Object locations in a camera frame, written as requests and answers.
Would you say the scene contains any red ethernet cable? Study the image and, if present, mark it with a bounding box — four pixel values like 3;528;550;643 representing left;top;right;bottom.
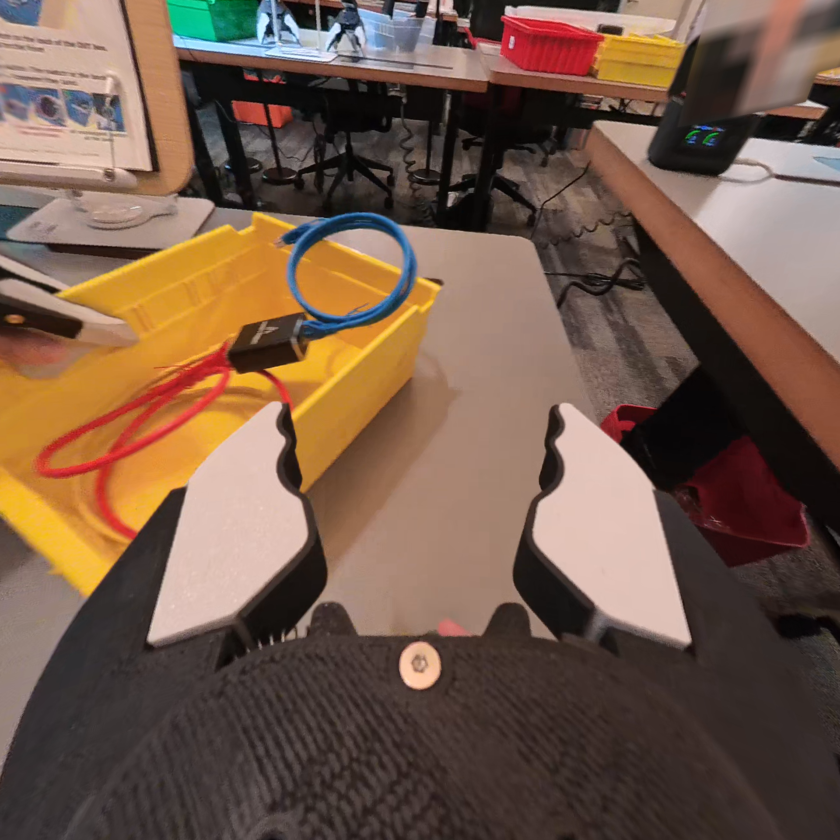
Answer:
36;344;294;539

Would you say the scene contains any clear plastic container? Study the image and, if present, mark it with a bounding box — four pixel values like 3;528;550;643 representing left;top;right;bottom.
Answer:
360;7;429;57

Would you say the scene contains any grey topped wooden desk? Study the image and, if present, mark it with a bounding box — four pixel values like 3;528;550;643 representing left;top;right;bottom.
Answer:
586;121;840;506

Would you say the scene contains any blue ethernet cable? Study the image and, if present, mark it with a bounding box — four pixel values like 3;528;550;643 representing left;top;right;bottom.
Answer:
280;213;420;345

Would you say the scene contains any black device green display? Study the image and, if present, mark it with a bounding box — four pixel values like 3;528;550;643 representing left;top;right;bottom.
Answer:
649;77;763;177

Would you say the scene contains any white stand base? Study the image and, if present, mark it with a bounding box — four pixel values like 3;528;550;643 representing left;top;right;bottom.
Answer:
7;191;216;258

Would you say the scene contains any dark red plastic crate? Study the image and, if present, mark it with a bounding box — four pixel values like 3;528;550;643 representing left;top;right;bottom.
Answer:
602;405;813;568

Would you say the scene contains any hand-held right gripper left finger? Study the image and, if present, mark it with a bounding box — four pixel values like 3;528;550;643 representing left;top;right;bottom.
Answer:
147;402;328;647

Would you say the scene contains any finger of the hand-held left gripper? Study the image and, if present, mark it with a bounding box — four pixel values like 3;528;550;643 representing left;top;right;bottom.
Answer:
0;300;140;350
0;254;74;311

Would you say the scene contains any green plastic bin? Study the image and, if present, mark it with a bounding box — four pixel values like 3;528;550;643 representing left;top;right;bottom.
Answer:
167;0;261;42

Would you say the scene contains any small yellow plastic bin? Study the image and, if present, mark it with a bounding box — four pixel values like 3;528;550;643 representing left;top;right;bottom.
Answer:
595;32;687;89

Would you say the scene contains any red plastic bin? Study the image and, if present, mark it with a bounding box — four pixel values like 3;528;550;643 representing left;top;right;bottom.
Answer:
500;16;606;76

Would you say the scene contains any instruction sheet board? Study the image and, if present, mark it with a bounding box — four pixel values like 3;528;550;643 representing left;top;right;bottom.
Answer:
0;0;195;196

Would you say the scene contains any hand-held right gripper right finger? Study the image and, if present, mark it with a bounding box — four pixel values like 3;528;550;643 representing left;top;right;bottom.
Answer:
514;403;694;649

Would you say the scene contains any black ethernet splitter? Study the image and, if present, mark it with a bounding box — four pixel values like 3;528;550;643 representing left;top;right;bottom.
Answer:
229;315;311;372

